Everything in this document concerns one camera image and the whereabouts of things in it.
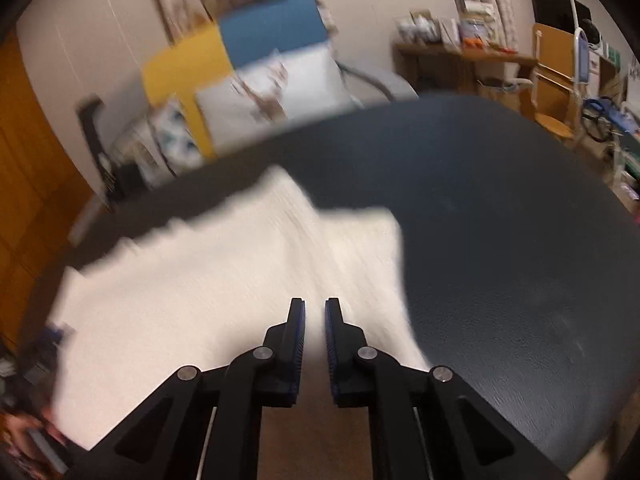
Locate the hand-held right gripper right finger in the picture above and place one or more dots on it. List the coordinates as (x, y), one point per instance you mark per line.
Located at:
(330, 345)

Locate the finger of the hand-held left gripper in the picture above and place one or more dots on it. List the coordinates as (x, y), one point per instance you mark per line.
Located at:
(60, 331)

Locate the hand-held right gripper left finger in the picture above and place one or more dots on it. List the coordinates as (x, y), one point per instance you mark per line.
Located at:
(299, 345)

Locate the white knit sweater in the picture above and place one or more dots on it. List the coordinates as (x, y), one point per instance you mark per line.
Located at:
(200, 285)

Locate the patterned garment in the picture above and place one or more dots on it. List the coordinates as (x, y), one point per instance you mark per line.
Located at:
(20, 452)

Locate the wooden wardrobe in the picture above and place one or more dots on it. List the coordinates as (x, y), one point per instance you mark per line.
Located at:
(35, 185)

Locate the black handbag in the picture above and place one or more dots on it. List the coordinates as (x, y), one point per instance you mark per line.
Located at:
(127, 177)

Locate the triangle print pillow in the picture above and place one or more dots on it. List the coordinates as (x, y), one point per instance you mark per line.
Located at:
(170, 135)

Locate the deer print pillow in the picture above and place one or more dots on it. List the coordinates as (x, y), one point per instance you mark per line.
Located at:
(310, 85)

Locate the grey yellow blue sofa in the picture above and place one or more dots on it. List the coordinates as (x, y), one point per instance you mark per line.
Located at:
(185, 70)

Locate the wooden side table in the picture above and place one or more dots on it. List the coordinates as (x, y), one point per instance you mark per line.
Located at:
(440, 67)

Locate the glass jar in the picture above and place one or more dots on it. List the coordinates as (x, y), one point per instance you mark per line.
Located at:
(427, 29)
(408, 30)

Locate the small oranges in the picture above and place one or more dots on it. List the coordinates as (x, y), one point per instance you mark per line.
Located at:
(475, 42)

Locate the stack of books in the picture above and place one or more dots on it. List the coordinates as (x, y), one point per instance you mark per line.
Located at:
(477, 22)

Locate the wooden chair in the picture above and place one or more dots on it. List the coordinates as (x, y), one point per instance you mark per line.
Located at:
(552, 50)

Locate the black television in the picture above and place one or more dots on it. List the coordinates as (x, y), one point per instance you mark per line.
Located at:
(550, 2)

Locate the black padded post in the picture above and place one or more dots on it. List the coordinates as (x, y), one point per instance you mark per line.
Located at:
(92, 135)

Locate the blue wheeled frame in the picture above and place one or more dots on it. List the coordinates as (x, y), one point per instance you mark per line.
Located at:
(612, 115)

